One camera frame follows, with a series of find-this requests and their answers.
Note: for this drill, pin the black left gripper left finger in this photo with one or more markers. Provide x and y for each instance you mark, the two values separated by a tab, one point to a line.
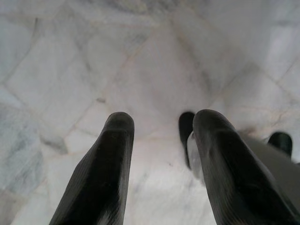
103	168

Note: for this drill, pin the black robot foot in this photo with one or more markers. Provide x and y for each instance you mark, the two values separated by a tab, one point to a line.
281	143
185	131

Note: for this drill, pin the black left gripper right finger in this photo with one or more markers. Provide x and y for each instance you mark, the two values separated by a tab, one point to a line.
229	168

